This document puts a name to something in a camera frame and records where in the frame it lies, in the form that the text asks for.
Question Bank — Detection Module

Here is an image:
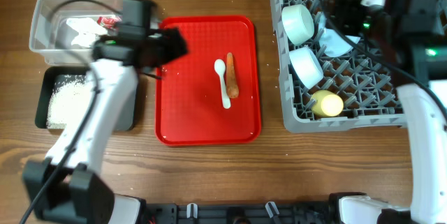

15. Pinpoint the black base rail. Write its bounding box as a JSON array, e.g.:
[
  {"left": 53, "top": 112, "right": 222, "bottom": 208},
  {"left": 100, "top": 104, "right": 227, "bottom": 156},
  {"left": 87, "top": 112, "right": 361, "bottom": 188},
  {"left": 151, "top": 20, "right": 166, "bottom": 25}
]
[{"left": 143, "top": 201, "right": 342, "bottom": 224}]

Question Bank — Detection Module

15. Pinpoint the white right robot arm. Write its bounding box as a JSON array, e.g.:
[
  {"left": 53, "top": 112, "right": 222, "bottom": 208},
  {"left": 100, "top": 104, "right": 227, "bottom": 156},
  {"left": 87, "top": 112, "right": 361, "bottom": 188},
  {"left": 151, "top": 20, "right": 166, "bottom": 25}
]
[{"left": 322, "top": 0, "right": 446, "bottom": 223}]

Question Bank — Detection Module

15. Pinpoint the black waste tray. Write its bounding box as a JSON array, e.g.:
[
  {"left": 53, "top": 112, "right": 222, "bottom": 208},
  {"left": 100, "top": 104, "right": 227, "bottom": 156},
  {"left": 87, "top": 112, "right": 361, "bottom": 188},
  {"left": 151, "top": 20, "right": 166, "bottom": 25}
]
[{"left": 34, "top": 66, "right": 140, "bottom": 133}]

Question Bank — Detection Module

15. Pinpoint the grey dishwasher rack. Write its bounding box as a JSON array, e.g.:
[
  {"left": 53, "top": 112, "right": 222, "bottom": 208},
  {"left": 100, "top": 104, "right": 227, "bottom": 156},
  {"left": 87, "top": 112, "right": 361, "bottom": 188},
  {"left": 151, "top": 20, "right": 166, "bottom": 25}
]
[{"left": 270, "top": 0, "right": 407, "bottom": 133}]

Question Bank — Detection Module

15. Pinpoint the white rice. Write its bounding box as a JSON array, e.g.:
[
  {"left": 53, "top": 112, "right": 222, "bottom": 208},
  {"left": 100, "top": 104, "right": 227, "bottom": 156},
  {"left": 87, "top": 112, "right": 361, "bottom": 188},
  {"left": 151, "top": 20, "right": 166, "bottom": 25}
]
[{"left": 46, "top": 75, "right": 90, "bottom": 129}]

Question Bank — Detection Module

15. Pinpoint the yellow plastic cup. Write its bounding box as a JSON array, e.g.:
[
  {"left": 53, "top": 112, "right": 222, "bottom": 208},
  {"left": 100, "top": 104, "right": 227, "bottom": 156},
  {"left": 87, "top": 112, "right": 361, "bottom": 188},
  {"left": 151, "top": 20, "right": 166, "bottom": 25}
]
[{"left": 311, "top": 90, "right": 344, "bottom": 117}]

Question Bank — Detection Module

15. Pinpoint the crumpled white paper waste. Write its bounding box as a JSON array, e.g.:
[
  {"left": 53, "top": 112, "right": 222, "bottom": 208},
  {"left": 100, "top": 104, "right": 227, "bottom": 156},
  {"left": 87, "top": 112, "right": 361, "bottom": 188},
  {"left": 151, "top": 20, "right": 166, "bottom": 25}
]
[{"left": 66, "top": 17, "right": 108, "bottom": 48}]

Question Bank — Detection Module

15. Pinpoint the red snack wrapper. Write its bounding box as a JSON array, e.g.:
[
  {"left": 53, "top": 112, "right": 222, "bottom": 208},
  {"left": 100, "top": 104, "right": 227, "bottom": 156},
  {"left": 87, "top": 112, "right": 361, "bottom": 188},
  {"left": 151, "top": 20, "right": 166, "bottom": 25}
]
[{"left": 97, "top": 16, "right": 122, "bottom": 29}]

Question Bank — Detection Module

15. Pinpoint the small light blue bowl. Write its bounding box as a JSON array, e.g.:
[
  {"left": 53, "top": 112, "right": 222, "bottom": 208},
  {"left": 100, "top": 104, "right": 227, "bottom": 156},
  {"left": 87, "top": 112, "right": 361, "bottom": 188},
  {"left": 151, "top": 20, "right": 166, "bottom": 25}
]
[{"left": 289, "top": 47, "right": 323, "bottom": 89}]

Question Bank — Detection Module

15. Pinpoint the green bowl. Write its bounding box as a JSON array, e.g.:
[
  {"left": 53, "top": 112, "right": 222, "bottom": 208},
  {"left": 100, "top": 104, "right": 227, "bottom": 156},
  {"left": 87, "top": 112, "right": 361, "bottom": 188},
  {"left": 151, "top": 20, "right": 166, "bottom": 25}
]
[{"left": 281, "top": 4, "right": 314, "bottom": 45}]

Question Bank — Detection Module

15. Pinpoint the clear plastic bin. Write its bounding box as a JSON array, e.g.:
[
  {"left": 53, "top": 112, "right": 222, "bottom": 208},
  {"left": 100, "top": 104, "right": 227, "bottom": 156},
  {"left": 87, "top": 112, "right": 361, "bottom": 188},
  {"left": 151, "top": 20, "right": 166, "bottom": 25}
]
[{"left": 29, "top": 0, "right": 123, "bottom": 66}]

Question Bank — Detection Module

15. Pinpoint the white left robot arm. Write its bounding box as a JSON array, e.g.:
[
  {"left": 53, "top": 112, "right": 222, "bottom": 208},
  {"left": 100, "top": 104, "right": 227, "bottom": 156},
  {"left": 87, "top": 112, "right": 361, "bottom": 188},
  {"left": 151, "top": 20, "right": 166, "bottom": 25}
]
[{"left": 22, "top": 0, "right": 188, "bottom": 223}]

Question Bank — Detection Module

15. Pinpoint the orange carrot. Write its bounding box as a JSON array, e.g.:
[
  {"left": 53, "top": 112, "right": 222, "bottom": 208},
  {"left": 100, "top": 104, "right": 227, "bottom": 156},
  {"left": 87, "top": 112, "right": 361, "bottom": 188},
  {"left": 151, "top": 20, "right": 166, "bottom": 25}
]
[{"left": 226, "top": 52, "right": 239, "bottom": 98}]

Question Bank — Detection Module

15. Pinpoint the red plastic tray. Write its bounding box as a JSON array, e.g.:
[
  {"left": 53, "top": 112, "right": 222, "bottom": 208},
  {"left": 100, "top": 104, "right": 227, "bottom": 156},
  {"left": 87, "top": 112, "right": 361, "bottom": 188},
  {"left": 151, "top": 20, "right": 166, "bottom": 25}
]
[{"left": 154, "top": 15, "right": 261, "bottom": 146}]

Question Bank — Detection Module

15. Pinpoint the white plastic spoon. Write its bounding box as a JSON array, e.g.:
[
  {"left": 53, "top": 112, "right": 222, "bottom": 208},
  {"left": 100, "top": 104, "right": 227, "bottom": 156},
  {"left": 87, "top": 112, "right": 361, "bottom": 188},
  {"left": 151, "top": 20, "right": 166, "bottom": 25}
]
[{"left": 214, "top": 59, "right": 231, "bottom": 109}]

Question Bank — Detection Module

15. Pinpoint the large light blue plate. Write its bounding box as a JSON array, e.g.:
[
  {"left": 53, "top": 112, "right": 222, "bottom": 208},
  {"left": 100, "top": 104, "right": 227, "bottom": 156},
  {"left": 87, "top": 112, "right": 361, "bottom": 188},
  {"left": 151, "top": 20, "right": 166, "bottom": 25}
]
[{"left": 318, "top": 15, "right": 353, "bottom": 57}]

